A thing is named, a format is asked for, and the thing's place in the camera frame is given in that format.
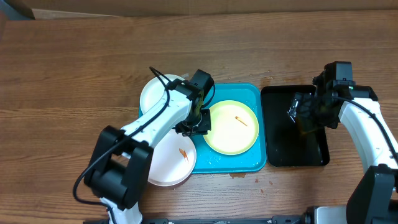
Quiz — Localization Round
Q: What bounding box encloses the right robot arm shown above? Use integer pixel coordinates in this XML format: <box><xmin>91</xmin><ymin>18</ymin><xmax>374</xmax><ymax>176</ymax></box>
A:
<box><xmin>288</xmin><ymin>61</ymin><xmax>397</xmax><ymax>224</ymax></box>

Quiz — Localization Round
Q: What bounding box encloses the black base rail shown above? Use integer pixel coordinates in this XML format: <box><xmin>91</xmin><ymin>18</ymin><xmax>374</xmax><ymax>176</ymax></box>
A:
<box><xmin>83</xmin><ymin>214</ymin><xmax>312</xmax><ymax>224</ymax></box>

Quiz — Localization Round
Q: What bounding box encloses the teal plastic tray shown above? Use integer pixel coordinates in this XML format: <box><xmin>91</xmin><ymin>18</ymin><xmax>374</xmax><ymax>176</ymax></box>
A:
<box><xmin>137</xmin><ymin>83</ymin><xmax>267</xmax><ymax>174</ymax></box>

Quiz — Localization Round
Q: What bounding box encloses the white plate near left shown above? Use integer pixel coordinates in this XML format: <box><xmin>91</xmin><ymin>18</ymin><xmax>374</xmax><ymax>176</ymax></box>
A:
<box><xmin>148</xmin><ymin>129</ymin><xmax>197</xmax><ymax>187</ymax></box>

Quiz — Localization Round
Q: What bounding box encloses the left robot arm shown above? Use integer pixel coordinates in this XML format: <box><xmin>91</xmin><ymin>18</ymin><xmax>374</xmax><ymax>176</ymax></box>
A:
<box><xmin>72</xmin><ymin>68</ymin><xmax>215</xmax><ymax>223</ymax></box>

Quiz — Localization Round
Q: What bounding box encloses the white plate far left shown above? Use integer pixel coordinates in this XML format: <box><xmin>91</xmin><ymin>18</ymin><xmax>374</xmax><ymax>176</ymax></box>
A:
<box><xmin>139</xmin><ymin>77</ymin><xmax>165</xmax><ymax>114</ymax></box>

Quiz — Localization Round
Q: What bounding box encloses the black water tray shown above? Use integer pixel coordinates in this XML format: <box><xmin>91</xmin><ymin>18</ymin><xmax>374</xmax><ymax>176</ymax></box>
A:
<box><xmin>261</xmin><ymin>85</ymin><xmax>330</xmax><ymax>167</ymax></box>

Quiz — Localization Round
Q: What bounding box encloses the yellow green sponge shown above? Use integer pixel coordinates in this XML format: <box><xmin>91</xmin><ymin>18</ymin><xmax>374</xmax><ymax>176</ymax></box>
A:
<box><xmin>295</xmin><ymin>118</ymin><xmax>320</xmax><ymax>135</ymax></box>

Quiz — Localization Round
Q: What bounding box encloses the green rimmed plate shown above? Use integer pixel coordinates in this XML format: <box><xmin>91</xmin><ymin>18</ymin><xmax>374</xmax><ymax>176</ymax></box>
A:
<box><xmin>204</xmin><ymin>100</ymin><xmax>259</xmax><ymax>156</ymax></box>

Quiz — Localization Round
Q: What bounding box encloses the cardboard sheet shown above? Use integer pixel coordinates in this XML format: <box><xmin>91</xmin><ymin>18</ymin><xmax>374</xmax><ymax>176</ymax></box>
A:
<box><xmin>1</xmin><ymin>0</ymin><xmax>397</xmax><ymax>19</ymax></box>

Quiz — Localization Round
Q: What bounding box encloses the white plate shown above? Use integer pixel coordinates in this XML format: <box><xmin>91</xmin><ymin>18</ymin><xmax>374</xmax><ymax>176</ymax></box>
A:
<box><xmin>139</xmin><ymin>77</ymin><xmax>165</xmax><ymax>114</ymax></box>
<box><xmin>148</xmin><ymin>129</ymin><xmax>197</xmax><ymax>187</ymax></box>

